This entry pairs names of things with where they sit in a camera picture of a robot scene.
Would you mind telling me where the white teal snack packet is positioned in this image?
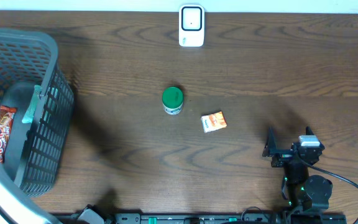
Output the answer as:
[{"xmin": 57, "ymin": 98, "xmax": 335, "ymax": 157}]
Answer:
[{"xmin": 22, "ymin": 85, "xmax": 42, "ymax": 124}]

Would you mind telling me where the grey plastic mesh basket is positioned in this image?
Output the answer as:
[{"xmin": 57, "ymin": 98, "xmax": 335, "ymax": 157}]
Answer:
[{"xmin": 0, "ymin": 28, "xmax": 74, "ymax": 197}]

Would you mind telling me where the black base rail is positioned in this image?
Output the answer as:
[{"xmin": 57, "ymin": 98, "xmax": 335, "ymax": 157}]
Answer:
[{"xmin": 114, "ymin": 213, "xmax": 347, "ymax": 224}]

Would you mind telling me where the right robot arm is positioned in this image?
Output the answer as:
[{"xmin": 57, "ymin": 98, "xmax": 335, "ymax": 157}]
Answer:
[{"xmin": 262, "ymin": 127, "xmax": 333, "ymax": 223}]

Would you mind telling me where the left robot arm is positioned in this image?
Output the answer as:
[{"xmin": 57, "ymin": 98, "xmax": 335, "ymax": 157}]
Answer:
[{"xmin": 0, "ymin": 163, "xmax": 114, "ymax": 224}]

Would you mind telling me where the green lidded round jar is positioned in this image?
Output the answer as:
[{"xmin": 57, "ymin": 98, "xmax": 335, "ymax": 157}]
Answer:
[{"xmin": 162, "ymin": 86, "xmax": 184, "ymax": 115}]

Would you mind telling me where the red Top chocolate bar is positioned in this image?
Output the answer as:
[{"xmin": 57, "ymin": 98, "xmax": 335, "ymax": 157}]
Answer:
[{"xmin": 0, "ymin": 106, "xmax": 17, "ymax": 164}]

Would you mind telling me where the orange snack sachet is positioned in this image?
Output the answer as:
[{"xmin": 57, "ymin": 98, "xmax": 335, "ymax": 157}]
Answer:
[{"xmin": 201, "ymin": 111, "xmax": 227, "ymax": 133}]

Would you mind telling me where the white barcode scanner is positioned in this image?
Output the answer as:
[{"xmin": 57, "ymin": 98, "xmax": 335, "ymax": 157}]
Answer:
[{"xmin": 178, "ymin": 4, "xmax": 205, "ymax": 47}]

